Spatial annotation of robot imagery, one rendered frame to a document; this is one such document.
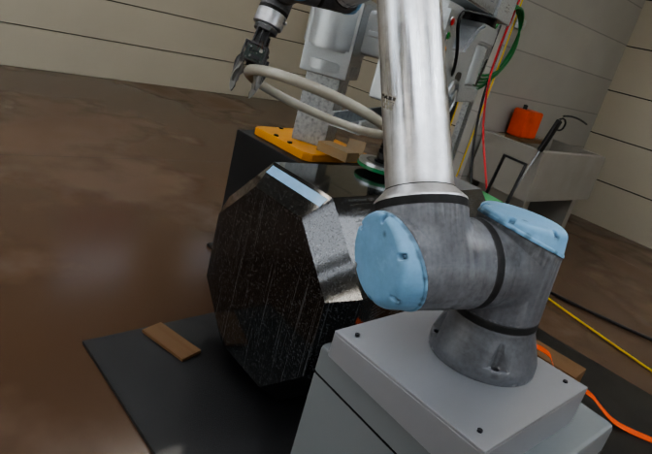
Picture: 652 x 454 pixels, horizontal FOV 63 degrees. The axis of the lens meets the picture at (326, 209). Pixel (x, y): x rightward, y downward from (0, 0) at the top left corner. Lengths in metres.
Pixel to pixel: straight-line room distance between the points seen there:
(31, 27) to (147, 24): 1.43
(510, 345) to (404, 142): 0.38
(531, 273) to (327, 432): 0.47
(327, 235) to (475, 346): 0.92
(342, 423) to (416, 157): 0.49
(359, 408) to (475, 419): 0.21
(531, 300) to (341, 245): 0.94
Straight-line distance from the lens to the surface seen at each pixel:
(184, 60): 8.27
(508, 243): 0.87
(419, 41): 0.89
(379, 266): 0.79
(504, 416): 0.89
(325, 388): 1.03
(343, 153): 2.68
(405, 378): 0.89
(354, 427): 1.00
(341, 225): 1.76
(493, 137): 5.05
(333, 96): 1.40
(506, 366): 0.95
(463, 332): 0.94
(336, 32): 2.74
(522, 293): 0.90
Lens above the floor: 1.40
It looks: 19 degrees down
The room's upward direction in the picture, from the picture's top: 15 degrees clockwise
